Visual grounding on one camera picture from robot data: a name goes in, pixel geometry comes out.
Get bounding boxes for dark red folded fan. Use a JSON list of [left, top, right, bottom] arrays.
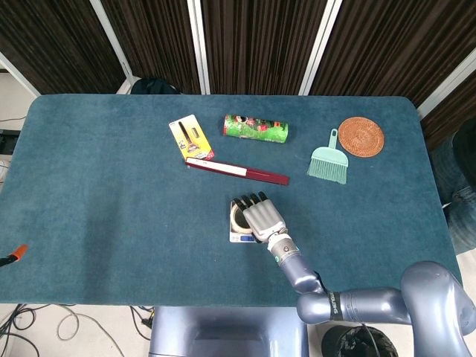
[[184, 157, 291, 187]]

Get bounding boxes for round woven rattan coaster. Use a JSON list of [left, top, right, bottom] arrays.
[[338, 116, 386, 159]]

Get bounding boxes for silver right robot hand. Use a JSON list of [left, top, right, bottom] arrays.
[[233, 191, 289, 245]]

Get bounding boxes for black bag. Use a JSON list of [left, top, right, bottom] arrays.
[[130, 77, 180, 96]]

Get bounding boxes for white partition frame post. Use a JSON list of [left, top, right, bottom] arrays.
[[187, 0, 211, 94], [0, 51, 42, 97], [89, 0, 137, 86], [299, 0, 343, 96], [416, 48, 476, 120]]

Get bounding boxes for black lined trash bin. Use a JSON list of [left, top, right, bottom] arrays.
[[321, 323, 399, 357]]

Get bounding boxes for brown ribbed partition panel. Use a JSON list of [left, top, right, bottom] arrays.
[[102, 0, 202, 94], [310, 0, 476, 109], [0, 0, 126, 96], [200, 0, 328, 96]]

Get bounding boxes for orange handled tool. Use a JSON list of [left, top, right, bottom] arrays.
[[0, 244, 29, 268]]

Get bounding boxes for white masking tape roll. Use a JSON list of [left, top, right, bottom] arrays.
[[230, 202, 257, 235]]

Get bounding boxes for blue grey robot torso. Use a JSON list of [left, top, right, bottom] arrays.
[[148, 305, 309, 357]]

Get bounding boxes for blue denim trousers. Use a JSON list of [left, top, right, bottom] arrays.
[[431, 122, 476, 254]]

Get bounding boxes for yellow blister pack tool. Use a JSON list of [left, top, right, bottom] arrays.
[[168, 114, 216, 162]]

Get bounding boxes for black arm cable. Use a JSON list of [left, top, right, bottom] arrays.
[[314, 271, 334, 298]]

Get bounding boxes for grey floor cable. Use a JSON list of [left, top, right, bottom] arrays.
[[57, 311, 126, 357]]

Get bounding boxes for blue velvet table cloth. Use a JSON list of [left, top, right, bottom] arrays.
[[0, 94, 462, 308]]

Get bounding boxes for black floor cable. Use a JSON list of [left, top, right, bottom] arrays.
[[0, 303, 51, 357], [129, 305, 154, 341]]

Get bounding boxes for black velcro arm strap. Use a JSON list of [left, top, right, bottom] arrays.
[[326, 289, 345, 324]]

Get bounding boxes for silver digital kitchen scale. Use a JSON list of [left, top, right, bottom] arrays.
[[228, 199, 267, 244]]

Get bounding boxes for mint green hand brush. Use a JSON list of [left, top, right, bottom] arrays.
[[306, 128, 350, 185]]

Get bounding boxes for green floral cylinder can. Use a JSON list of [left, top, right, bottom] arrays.
[[222, 114, 290, 145]]

